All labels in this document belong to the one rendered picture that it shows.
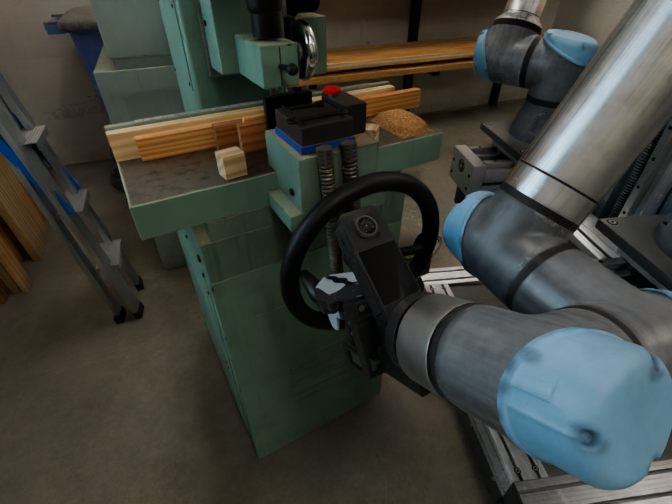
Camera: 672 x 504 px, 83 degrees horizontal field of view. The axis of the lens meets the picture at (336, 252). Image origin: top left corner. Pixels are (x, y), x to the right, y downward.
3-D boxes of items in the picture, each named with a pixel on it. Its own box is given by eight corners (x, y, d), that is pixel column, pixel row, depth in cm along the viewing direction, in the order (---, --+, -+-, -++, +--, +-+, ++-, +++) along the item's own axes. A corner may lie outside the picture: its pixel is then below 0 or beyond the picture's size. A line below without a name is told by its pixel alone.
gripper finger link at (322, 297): (307, 304, 45) (339, 322, 37) (303, 292, 45) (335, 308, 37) (342, 290, 47) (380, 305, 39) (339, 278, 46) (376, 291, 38)
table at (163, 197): (149, 277, 52) (135, 242, 49) (124, 185, 73) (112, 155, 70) (472, 177, 76) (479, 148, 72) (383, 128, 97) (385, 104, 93)
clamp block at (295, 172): (299, 214, 60) (295, 160, 54) (267, 179, 69) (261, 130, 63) (378, 191, 65) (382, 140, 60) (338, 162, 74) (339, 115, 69)
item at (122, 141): (116, 162, 67) (106, 134, 64) (115, 158, 69) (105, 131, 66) (393, 108, 91) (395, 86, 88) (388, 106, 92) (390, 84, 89)
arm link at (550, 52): (572, 106, 87) (597, 38, 78) (513, 94, 94) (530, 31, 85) (587, 94, 94) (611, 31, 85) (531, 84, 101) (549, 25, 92)
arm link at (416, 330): (416, 325, 26) (501, 284, 29) (380, 310, 30) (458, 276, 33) (437, 421, 27) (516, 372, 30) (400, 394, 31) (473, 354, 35)
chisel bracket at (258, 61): (265, 99, 68) (259, 46, 63) (239, 81, 78) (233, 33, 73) (302, 93, 71) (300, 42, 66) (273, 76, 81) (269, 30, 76)
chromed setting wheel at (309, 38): (309, 87, 84) (306, 22, 76) (286, 75, 92) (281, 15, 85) (321, 86, 85) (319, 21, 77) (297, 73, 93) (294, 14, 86)
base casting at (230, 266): (208, 286, 70) (196, 246, 64) (154, 166, 109) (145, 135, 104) (404, 219, 87) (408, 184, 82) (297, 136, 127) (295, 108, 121)
